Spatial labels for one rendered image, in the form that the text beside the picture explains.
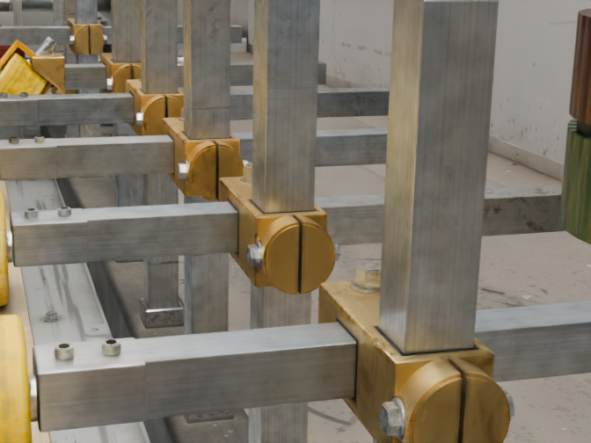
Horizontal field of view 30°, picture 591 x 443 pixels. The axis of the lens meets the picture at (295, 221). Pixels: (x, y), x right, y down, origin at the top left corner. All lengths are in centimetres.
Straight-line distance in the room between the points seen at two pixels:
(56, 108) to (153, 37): 14
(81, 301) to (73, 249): 85
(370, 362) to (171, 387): 10
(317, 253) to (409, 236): 24
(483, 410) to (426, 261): 7
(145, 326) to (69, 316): 29
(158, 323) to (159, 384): 75
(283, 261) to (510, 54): 490
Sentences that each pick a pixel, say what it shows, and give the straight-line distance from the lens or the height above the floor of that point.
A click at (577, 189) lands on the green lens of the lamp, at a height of 111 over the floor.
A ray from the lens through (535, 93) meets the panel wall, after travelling 540.
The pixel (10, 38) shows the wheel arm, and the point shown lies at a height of 94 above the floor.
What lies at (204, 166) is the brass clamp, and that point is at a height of 95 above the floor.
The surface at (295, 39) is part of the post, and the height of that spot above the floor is 109.
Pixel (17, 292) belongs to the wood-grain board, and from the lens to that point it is 81.
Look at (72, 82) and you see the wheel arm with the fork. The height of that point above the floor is 94.
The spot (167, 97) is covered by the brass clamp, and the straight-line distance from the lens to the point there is 119.
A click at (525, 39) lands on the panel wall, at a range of 547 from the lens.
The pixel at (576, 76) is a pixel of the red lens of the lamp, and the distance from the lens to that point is 25.
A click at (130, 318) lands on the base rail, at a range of 131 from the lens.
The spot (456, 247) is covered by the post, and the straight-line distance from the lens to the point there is 50.
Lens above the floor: 116
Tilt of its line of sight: 16 degrees down
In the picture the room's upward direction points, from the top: 1 degrees clockwise
